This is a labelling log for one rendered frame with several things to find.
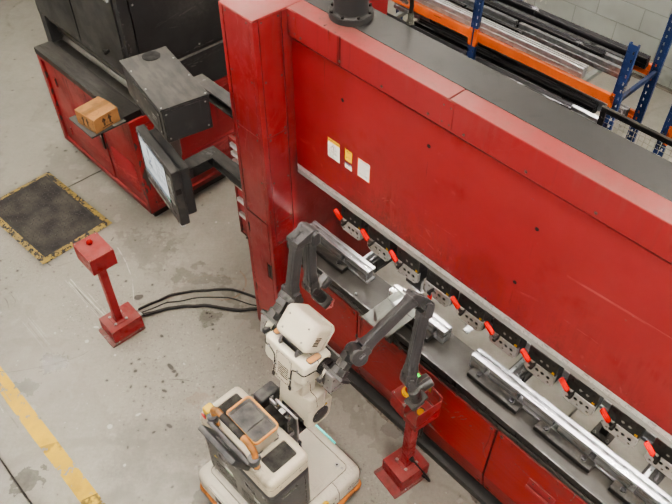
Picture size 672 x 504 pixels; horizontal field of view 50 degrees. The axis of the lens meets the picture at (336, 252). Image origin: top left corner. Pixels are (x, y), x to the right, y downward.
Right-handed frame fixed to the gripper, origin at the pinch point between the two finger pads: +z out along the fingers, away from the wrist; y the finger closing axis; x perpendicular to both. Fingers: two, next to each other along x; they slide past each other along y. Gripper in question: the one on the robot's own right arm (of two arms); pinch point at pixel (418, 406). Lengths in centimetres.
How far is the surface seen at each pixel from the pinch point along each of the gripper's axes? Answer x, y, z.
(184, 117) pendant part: 135, -12, -114
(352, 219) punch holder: 83, 32, -44
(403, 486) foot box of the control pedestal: -2, -24, 71
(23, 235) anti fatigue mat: 319, -130, 44
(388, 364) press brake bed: 41, 8, 28
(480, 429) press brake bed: -21.9, 19.0, 19.3
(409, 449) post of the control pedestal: 3.2, -10.7, 47.3
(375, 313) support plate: 46, 12, -18
